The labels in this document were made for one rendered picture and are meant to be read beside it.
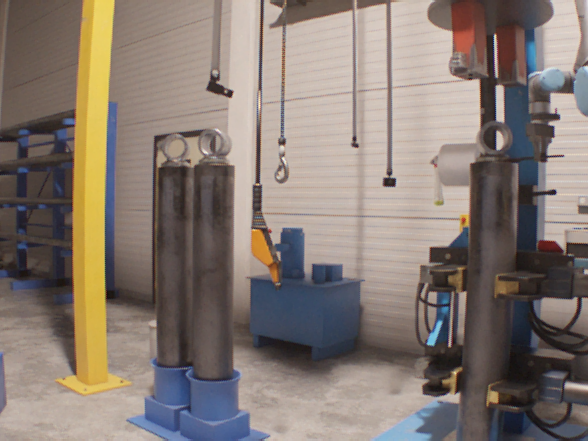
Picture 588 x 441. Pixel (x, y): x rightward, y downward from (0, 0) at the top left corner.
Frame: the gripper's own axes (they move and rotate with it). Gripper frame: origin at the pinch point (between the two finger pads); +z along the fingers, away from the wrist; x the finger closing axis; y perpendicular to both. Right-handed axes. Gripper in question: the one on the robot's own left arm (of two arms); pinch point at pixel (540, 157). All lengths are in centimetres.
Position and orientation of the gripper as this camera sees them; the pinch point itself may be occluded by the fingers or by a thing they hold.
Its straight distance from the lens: 236.7
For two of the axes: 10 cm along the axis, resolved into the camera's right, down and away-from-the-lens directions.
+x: -9.2, 0.0, -4.0
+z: -0.2, 10.0, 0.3
